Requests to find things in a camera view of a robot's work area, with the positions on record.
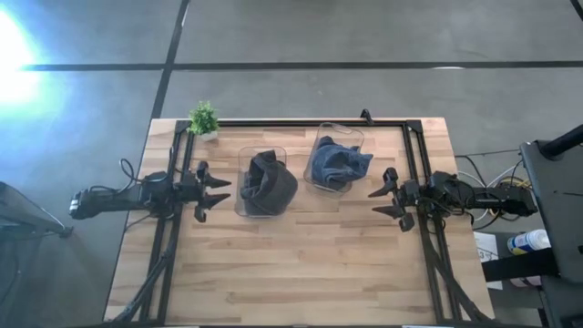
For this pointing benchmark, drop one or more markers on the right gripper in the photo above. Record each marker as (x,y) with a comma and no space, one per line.
(409,193)

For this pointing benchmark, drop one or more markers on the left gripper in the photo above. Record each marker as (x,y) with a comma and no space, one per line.
(189,192)

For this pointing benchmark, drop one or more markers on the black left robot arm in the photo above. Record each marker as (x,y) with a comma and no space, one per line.
(105,202)

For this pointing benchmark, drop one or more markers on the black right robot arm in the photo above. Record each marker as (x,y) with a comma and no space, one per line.
(501,202)

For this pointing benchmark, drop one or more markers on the clear plastic bin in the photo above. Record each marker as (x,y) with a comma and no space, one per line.
(339,130)
(243,155)

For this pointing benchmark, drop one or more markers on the small green potted plant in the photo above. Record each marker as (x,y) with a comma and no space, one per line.
(203,119)

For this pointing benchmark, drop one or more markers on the white paper sheet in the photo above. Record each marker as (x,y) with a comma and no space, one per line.
(487,248)

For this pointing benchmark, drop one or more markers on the white wipes bottle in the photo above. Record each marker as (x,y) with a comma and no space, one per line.
(528,241)

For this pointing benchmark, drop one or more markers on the black equipment cart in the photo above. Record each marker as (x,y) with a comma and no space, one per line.
(558,205)

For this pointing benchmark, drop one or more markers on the dark grey stand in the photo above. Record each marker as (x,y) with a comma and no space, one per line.
(27,214)

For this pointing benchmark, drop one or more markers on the black camera clamp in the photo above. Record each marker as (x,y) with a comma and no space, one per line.
(366,117)

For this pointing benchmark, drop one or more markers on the black aluminium table frame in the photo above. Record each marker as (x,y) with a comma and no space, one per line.
(296,123)

